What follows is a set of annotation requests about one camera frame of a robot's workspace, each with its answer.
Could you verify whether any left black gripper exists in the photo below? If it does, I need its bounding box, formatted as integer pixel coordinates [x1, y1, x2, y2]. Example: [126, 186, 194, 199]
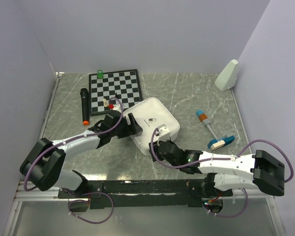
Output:
[111, 113, 143, 139]

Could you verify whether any white medicine kit case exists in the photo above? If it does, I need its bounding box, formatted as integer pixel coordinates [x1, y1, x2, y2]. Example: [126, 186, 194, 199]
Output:
[124, 97, 180, 155]

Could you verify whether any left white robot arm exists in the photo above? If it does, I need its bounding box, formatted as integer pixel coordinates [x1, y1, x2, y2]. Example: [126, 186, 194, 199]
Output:
[20, 110, 143, 198]

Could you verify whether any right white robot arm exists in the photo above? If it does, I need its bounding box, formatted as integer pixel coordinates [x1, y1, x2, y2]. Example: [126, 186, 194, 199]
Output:
[149, 140, 285, 196]

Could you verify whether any cream chess piece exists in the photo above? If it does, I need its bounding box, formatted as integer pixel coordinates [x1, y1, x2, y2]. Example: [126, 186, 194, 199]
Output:
[103, 98, 109, 107]

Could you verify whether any black white chessboard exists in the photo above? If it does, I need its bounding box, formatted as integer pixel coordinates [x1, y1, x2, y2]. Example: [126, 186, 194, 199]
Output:
[88, 69, 143, 116]

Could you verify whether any blue wooden block toy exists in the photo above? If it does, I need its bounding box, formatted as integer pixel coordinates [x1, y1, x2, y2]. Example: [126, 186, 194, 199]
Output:
[207, 136, 235, 150]

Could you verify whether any blue orange grey block toy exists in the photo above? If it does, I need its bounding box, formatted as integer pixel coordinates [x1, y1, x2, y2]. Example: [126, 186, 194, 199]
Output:
[196, 110, 217, 139]

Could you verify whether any green toy padlock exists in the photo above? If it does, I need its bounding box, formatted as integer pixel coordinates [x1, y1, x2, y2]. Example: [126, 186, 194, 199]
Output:
[96, 70, 104, 79]

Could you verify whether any white wedge device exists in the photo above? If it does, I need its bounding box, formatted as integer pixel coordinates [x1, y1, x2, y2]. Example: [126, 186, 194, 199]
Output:
[214, 59, 239, 91]

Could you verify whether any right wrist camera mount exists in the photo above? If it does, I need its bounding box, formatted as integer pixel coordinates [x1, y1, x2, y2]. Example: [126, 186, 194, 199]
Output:
[155, 124, 170, 142]

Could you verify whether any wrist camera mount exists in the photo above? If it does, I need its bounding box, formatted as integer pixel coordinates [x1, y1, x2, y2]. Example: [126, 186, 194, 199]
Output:
[155, 124, 170, 142]
[108, 104, 121, 112]

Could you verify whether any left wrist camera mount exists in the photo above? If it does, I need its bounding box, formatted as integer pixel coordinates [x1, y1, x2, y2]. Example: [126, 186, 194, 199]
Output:
[108, 104, 121, 112]

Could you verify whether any black wireless microphone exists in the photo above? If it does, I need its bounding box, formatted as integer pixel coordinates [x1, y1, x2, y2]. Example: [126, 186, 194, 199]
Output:
[80, 88, 89, 125]

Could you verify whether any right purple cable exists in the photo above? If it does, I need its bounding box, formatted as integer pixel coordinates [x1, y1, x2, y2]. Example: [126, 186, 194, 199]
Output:
[150, 127, 295, 218]

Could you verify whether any purple cable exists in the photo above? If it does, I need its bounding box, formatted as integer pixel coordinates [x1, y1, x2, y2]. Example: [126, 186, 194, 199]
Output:
[150, 127, 295, 218]
[23, 96, 123, 224]

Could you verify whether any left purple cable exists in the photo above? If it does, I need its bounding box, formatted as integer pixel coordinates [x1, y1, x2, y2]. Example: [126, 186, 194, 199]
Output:
[23, 96, 123, 224]

